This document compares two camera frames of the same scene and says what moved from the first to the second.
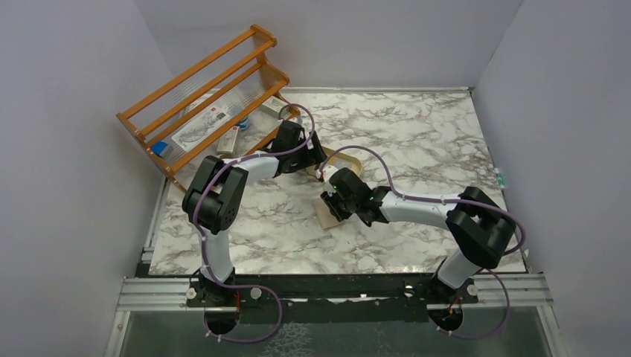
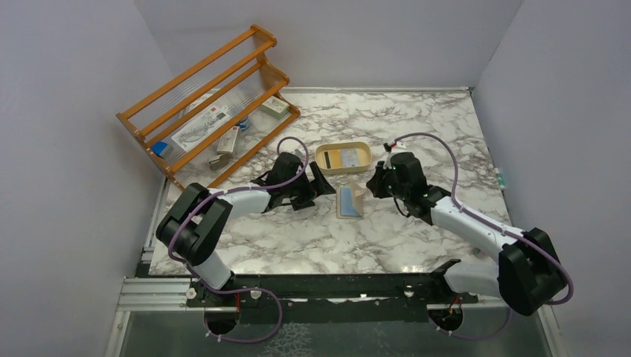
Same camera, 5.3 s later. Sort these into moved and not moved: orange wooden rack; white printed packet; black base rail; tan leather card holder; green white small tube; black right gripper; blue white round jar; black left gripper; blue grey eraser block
Moved: black right gripper; tan leather card holder; black left gripper
Not moved: green white small tube; black base rail; white printed packet; orange wooden rack; blue white round jar; blue grey eraser block
